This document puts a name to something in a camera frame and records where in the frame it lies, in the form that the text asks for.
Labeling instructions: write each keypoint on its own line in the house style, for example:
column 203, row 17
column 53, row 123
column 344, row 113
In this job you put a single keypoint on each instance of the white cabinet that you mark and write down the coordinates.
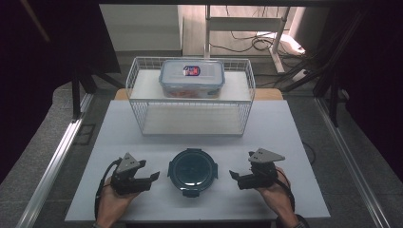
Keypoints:
column 139, row 28

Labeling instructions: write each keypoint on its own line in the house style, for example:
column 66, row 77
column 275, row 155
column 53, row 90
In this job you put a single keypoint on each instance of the wooden table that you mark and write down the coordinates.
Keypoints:
column 269, row 94

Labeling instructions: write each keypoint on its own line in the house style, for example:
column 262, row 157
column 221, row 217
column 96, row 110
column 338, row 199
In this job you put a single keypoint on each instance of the round container dark teal lid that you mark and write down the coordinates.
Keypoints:
column 192, row 171

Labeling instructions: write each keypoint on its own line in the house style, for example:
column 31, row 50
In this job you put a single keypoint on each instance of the person's right hand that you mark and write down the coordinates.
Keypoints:
column 280, row 198

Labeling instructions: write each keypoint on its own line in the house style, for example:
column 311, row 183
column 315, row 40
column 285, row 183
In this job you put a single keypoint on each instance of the aluminium rail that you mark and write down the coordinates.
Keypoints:
column 348, row 164
column 50, row 172

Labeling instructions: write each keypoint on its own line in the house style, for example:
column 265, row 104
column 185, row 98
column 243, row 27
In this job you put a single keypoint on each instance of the clear rectangular food container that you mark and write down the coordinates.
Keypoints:
column 177, row 74

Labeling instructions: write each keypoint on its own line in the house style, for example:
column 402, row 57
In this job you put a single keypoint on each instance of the person's left hand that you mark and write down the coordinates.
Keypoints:
column 112, row 202

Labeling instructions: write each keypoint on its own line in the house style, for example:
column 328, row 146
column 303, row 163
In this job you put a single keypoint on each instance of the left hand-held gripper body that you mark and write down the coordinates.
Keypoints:
column 126, row 177

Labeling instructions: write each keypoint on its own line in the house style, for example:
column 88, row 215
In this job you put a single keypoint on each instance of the black metal stand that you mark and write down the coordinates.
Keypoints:
column 76, row 98
column 333, row 104

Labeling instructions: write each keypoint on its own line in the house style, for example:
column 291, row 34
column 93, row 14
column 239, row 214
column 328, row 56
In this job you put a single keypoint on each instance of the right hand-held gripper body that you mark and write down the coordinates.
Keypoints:
column 264, row 174

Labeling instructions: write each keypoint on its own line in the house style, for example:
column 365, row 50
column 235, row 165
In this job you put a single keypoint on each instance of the white desk frame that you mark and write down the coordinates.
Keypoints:
column 244, row 23

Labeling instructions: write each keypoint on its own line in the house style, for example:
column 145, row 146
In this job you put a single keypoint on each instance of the dark curtain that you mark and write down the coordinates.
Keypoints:
column 31, row 63
column 377, row 79

